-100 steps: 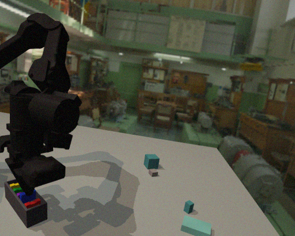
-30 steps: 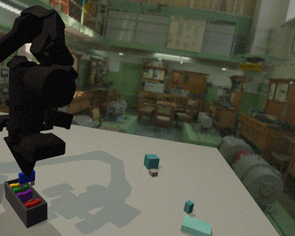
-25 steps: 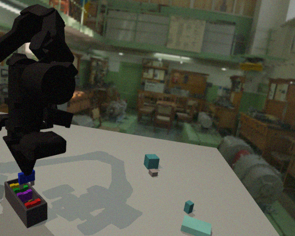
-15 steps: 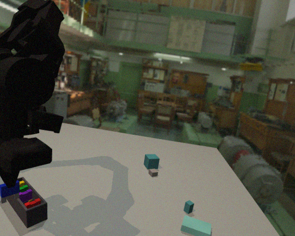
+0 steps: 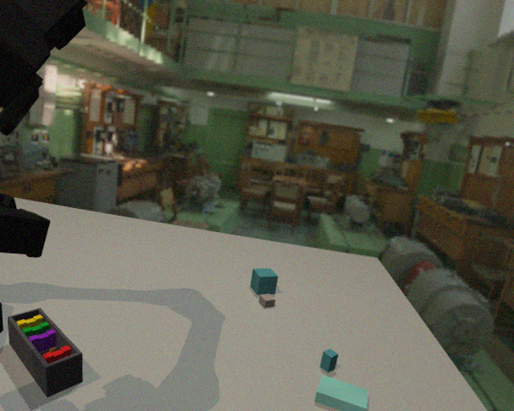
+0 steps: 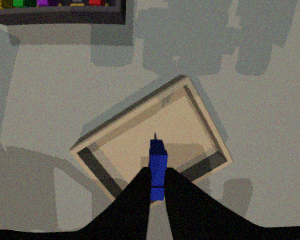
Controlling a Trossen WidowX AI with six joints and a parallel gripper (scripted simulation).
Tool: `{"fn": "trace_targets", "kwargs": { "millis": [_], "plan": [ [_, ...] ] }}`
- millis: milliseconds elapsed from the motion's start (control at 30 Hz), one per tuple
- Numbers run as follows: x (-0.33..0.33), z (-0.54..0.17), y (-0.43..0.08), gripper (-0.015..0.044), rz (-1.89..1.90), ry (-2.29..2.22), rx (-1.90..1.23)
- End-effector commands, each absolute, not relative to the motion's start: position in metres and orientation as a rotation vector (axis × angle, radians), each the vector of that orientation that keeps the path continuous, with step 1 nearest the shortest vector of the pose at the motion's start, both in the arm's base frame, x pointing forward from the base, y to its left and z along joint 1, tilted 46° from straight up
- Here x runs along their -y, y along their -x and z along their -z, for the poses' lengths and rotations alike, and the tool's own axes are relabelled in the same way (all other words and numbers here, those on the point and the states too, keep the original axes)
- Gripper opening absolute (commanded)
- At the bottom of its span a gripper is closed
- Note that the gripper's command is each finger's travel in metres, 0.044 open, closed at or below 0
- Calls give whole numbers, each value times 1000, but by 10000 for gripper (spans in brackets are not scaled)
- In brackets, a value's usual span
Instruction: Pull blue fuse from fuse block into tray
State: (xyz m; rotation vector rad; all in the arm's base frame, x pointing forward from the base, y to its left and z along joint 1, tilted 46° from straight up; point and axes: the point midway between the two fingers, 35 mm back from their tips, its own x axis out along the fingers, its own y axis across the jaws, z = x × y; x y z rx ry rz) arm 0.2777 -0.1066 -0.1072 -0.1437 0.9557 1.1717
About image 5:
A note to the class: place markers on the teal cube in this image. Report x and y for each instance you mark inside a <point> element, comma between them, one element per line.
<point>264,281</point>

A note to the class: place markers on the small brown block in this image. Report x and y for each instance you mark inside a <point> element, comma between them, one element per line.
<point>266,300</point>

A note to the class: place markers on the small teal block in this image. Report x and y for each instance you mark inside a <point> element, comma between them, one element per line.
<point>328,360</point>

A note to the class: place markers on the pale green flat block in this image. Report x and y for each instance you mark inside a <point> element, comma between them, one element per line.
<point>337,394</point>

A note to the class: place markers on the red fuse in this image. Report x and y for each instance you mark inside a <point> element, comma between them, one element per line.
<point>57,355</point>

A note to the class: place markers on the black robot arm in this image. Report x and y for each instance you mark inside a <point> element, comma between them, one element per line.
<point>29,30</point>

